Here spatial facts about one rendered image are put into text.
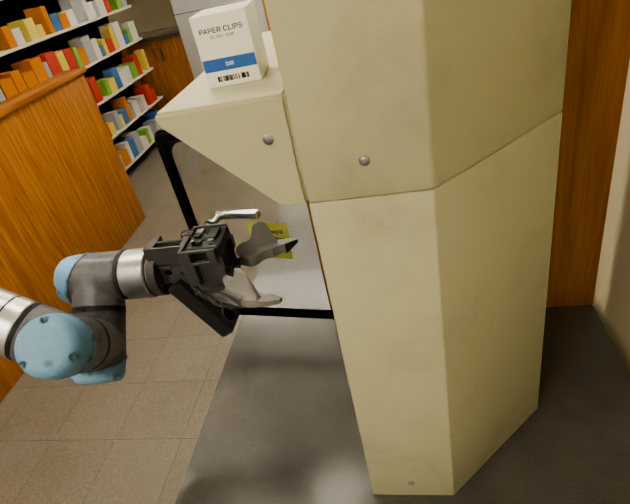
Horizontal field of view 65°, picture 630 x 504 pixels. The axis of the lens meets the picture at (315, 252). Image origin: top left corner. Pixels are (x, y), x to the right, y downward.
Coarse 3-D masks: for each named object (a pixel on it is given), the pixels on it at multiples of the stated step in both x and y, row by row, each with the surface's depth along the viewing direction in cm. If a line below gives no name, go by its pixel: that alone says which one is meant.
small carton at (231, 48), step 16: (192, 16) 43; (208, 16) 42; (224, 16) 42; (240, 16) 42; (256, 16) 46; (192, 32) 43; (208, 32) 43; (224, 32) 42; (240, 32) 42; (256, 32) 45; (208, 48) 43; (224, 48) 43; (240, 48) 43; (256, 48) 44; (208, 64) 44; (224, 64) 44; (240, 64) 44; (256, 64) 44; (208, 80) 45; (224, 80) 45; (240, 80) 45
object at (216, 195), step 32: (160, 128) 81; (192, 160) 82; (192, 192) 86; (224, 192) 84; (256, 192) 83; (288, 224) 85; (288, 256) 89; (320, 256) 87; (256, 288) 96; (288, 288) 93; (320, 288) 91
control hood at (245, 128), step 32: (192, 96) 44; (224, 96) 42; (256, 96) 40; (192, 128) 42; (224, 128) 41; (256, 128) 41; (288, 128) 41; (224, 160) 43; (256, 160) 43; (288, 160) 42; (288, 192) 44
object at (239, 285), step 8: (240, 272) 64; (224, 280) 68; (232, 280) 66; (240, 280) 65; (248, 280) 64; (232, 288) 67; (240, 288) 66; (248, 288) 65; (240, 296) 66; (248, 296) 65; (256, 296) 65; (264, 296) 65; (272, 296) 65; (248, 304) 65; (256, 304) 65; (264, 304) 65; (272, 304) 64
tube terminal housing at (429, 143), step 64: (320, 0) 35; (384, 0) 35; (448, 0) 36; (512, 0) 40; (320, 64) 38; (384, 64) 37; (448, 64) 38; (512, 64) 43; (320, 128) 40; (384, 128) 40; (448, 128) 41; (512, 128) 46; (320, 192) 44; (384, 192) 43; (448, 192) 44; (512, 192) 50; (384, 256) 47; (448, 256) 47; (512, 256) 55; (384, 320) 51; (448, 320) 51; (512, 320) 60; (384, 384) 57; (448, 384) 56; (512, 384) 67; (384, 448) 64; (448, 448) 62
